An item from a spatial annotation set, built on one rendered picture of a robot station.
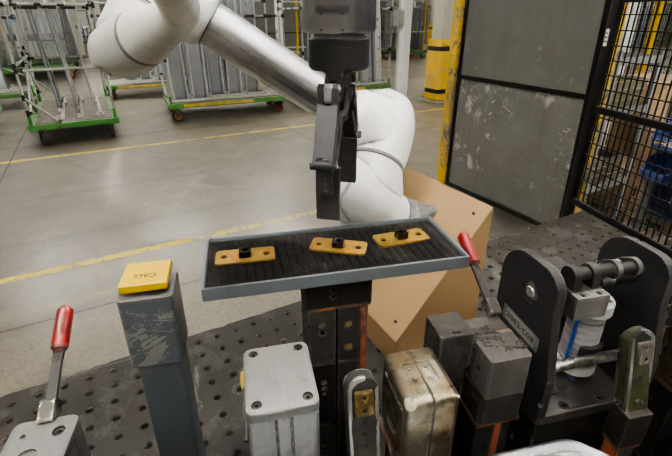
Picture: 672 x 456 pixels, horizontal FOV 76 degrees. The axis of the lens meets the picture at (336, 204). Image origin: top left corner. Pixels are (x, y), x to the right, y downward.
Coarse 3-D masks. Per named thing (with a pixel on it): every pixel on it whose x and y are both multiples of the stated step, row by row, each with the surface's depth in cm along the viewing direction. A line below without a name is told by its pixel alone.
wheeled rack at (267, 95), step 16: (256, 0) 719; (256, 16) 672; (272, 16) 682; (160, 64) 693; (192, 96) 676; (208, 96) 687; (224, 96) 676; (240, 96) 685; (256, 96) 695; (272, 96) 699; (176, 112) 649
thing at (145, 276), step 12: (132, 264) 60; (144, 264) 60; (156, 264) 60; (168, 264) 60; (132, 276) 57; (144, 276) 57; (156, 276) 57; (168, 276) 58; (120, 288) 55; (132, 288) 55; (144, 288) 55; (156, 288) 56
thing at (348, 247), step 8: (312, 240) 65; (320, 240) 65; (328, 240) 65; (336, 240) 64; (344, 240) 64; (312, 248) 63; (320, 248) 63; (328, 248) 63; (336, 248) 63; (344, 248) 63; (352, 248) 63
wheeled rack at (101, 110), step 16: (0, 16) 464; (16, 16) 608; (16, 64) 500; (16, 80) 491; (32, 96) 577; (96, 96) 676; (112, 96) 544; (32, 112) 509; (48, 112) 580; (64, 112) 568; (80, 112) 563; (96, 112) 552; (112, 112) 582; (32, 128) 512; (48, 128) 520; (112, 128) 560
